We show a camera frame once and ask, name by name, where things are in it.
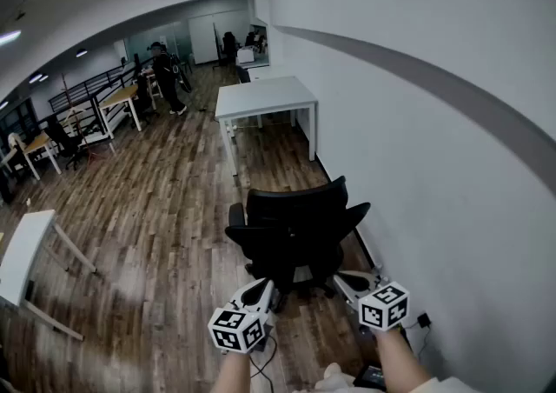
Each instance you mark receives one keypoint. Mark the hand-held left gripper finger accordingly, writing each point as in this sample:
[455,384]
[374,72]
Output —
[267,297]
[238,297]

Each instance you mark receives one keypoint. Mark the black metal railing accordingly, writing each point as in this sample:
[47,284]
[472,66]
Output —
[100,79]

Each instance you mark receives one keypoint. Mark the black power adapter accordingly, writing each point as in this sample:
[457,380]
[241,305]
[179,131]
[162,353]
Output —
[423,320]

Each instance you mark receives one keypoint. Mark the wooden coat stand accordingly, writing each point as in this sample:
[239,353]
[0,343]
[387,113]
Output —
[65,91]

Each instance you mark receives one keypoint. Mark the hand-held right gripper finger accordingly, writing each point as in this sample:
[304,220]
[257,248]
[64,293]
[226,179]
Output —
[347,293]
[357,273]

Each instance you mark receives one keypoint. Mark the black screen device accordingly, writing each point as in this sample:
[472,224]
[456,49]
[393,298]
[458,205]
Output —
[369,376]

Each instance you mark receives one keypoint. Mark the white table with slanted legs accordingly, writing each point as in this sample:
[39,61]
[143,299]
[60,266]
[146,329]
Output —
[24,248]

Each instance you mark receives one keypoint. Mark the person in white coat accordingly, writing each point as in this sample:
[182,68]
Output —
[339,378]

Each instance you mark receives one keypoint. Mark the black office chair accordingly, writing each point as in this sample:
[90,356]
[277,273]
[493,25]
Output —
[295,226]

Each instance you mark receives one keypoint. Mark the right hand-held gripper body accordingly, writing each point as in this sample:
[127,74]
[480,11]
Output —
[382,306]

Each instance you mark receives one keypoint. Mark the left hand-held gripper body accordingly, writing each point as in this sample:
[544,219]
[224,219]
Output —
[236,330]

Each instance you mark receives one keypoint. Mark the wooden top table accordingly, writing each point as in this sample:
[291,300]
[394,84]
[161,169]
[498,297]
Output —
[119,95]
[39,141]

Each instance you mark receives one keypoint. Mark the white desk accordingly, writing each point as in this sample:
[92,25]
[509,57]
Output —
[265,95]
[265,71]

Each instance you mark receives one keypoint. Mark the person's right forearm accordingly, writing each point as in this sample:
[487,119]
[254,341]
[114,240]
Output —
[399,356]

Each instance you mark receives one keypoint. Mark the person's left forearm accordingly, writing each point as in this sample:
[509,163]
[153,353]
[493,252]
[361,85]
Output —
[232,371]

